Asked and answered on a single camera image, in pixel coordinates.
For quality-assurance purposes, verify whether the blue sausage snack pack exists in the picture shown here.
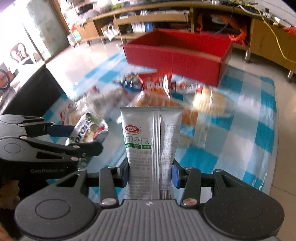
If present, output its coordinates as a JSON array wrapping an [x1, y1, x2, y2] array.
[[113, 72, 142, 92]]

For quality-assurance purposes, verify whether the yellow cable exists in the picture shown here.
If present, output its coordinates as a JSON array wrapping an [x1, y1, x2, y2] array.
[[240, 3, 296, 64]]

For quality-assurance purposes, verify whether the blue white checkered cloth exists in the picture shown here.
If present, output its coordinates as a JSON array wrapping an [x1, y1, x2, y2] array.
[[44, 51, 278, 194]]

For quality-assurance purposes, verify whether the wooden TV stand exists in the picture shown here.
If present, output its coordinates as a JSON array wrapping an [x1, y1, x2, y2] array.
[[75, 1, 295, 73]]

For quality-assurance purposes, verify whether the white red small snack packet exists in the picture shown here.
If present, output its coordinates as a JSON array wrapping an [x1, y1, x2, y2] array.
[[170, 75, 204, 94]]

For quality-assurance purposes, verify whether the red white long packet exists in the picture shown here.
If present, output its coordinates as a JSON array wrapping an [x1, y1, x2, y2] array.
[[58, 101, 78, 125]]

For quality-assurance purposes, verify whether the person's left hand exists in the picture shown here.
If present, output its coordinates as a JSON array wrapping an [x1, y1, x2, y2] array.
[[0, 179, 22, 241]]

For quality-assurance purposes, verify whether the silver snack packet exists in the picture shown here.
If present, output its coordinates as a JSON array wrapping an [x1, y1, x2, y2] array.
[[120, 106, 181, 200]]

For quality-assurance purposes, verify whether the orange bag in cabinet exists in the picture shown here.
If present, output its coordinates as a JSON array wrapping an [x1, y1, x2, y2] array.
[[196, 14, 249, 47]]

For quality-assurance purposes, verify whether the black chair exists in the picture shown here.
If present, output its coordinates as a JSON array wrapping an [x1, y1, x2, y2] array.
[[1, 62, 65, 116]]

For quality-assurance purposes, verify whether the round bun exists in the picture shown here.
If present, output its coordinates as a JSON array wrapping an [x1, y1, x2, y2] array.
[[192, 86, 227, 116]]

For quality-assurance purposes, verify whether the red Trolli candy bag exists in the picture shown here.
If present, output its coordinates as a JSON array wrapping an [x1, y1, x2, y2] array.
[[138, 70, 173, 98]]

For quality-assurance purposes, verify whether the red cardboard box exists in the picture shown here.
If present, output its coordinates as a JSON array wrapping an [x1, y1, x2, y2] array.
[[123, 29, 233, 87]]

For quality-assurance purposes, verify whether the blue white box on shelf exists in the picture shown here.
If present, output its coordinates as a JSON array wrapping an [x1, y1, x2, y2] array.
[[131, 22, 154, 33]]

